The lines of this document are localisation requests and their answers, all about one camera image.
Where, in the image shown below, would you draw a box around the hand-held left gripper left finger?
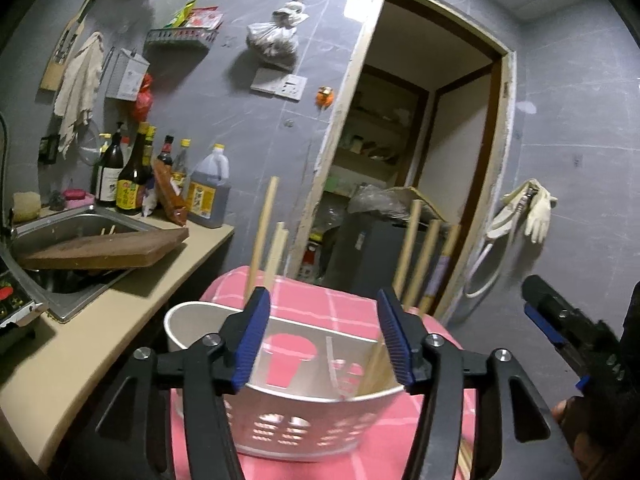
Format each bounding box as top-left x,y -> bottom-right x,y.
60,286 -> 272,480

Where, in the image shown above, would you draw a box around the pink checked tablecloth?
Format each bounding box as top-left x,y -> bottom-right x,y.
170,265 -> 484,480

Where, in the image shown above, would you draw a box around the hanging bamboo board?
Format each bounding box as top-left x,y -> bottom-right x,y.
38,0 -> 99,94

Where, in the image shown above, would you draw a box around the black induction cooker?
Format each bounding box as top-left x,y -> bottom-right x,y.
0,269 -> 47,357

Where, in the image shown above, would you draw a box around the dark-cap sauce bottle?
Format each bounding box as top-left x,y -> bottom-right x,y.
157,134 -> 175,169

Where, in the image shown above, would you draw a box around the dark wine bottle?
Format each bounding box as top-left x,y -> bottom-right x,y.
94,122 -> 125,205

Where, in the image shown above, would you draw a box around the yellow-label sauce bottle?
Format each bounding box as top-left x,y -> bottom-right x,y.
142,126 -> 157,172

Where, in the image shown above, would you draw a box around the hanging mesh strainer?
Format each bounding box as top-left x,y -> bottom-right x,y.
77,119 -> 101,166

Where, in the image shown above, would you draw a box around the large dark oil jug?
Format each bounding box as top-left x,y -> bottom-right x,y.
185,143 -> 234,229

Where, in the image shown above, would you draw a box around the red snack packet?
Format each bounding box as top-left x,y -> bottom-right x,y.
185,5 -> 224,30

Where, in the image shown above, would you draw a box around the flattened cardboard box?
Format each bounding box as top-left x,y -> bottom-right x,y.
379,185 -> 452,226

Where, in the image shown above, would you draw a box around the cream rubber gloves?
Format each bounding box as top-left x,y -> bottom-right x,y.
499,178 -> 559,244

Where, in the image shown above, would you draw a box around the curved metal faucet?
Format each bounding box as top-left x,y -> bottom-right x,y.
0,112 -> 14,241

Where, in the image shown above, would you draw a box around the hanging clear plastic bag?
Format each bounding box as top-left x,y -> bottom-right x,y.
245,0 -> 311,69

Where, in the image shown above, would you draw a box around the red plastic bag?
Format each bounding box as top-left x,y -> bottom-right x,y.
132,73 -> 154,122

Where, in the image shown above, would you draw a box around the white wall socket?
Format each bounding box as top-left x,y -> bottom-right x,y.
249,67 -> 307,101

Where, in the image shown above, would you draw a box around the person's right hand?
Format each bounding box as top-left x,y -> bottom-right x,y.
552,396 -> 601,480

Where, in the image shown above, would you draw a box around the wooden door frame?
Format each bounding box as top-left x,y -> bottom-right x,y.
287,0 -> 517,322

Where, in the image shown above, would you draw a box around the steel sink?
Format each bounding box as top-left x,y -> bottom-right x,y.
10,204 -> 167,324

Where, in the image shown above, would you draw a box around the brown wooden cutting board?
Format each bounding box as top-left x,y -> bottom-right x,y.
17,229 -> 190,271

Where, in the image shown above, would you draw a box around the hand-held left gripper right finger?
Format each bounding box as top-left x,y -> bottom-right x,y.
376,287 -> 576,480

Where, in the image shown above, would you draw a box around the crumpled clear plastic bag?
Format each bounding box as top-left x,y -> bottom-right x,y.
347,183 -> 412,219

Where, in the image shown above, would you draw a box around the white plastic utensil basket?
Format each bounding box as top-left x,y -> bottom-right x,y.
164,301 -> 407,464

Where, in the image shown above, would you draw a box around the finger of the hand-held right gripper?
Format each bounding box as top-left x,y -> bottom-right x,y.
556,346 -> 592,392
521,275 -> 622,357

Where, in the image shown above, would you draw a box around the grey cabinet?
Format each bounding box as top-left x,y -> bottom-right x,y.
329,211 -> 452,302

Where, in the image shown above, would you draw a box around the yellow-cap sauce bottle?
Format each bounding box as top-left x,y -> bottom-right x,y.
172,138 -> 194,197

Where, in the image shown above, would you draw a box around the beige kitchen counter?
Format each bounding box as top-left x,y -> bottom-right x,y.
0,220 -> 235,467

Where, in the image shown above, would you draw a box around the tall soy sauce bottle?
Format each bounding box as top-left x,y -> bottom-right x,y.
115,122 -> 149,216

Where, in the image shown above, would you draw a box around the white hose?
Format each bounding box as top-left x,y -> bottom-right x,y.
462,187 -> 516,297

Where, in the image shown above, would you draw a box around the white hanging towel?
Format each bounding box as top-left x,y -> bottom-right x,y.
53,31 -> 106,159

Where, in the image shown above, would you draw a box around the grey wall shelf rack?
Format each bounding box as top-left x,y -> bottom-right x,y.
144,27 -> 219,52

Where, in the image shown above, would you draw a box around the yellow sponge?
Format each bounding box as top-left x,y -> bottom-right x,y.
12,191 -> 42,222

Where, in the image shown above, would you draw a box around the brown packet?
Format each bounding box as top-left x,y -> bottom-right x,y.
152,159 -> 189,226

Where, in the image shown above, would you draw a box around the green snack packet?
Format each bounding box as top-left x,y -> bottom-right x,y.
167,0 -> 202,29

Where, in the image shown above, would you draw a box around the white utensil holder box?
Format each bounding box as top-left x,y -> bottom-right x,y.
104,47 -> 151,102

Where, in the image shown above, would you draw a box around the wooden storage shelf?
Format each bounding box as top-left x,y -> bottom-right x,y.
324,64 -> 432,197

